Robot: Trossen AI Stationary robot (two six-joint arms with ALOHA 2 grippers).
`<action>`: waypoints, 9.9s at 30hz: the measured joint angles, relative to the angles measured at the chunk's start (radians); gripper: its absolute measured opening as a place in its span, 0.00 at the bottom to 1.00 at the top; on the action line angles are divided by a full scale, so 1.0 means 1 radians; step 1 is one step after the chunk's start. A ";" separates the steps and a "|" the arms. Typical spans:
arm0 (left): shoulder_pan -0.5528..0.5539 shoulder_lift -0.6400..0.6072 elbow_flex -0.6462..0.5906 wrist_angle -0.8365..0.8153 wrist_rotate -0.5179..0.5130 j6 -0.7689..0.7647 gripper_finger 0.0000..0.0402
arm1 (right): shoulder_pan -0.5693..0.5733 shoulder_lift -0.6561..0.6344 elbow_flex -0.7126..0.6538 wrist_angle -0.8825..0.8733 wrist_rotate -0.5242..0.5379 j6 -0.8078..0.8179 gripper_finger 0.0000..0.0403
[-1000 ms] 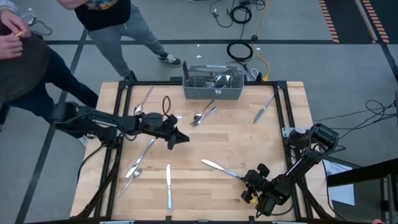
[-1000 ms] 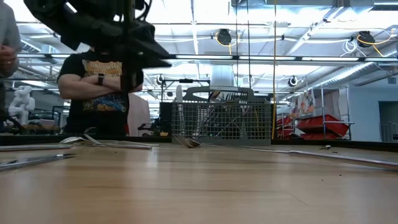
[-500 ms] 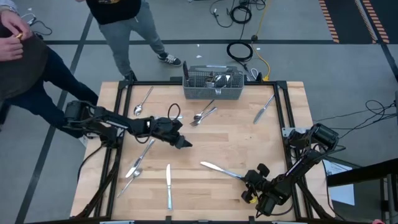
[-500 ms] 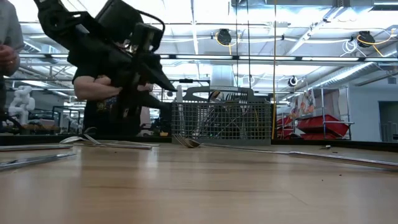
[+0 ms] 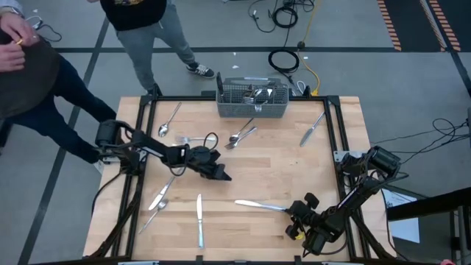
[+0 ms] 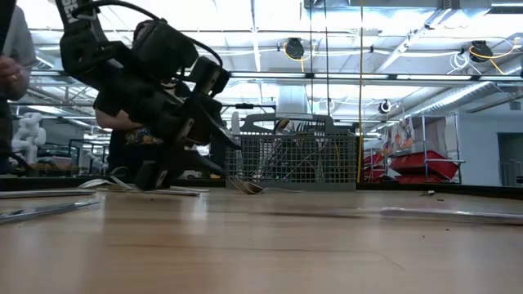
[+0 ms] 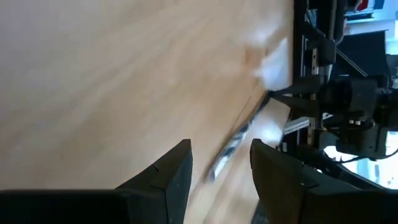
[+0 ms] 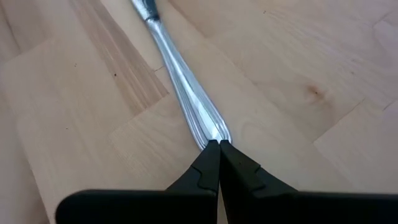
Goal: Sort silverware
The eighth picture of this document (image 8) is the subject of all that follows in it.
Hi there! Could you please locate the silver table knife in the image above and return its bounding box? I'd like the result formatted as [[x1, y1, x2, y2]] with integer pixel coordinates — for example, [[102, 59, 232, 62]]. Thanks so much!
[[130, 0, 233, 151]]

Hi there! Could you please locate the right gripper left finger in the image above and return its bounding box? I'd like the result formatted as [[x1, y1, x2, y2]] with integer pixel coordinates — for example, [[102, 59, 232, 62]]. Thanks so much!
[[55, 139, 221, 224]]

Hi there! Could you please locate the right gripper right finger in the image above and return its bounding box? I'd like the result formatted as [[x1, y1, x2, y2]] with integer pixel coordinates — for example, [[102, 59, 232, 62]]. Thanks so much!
[[219, 139, 398, 224]]

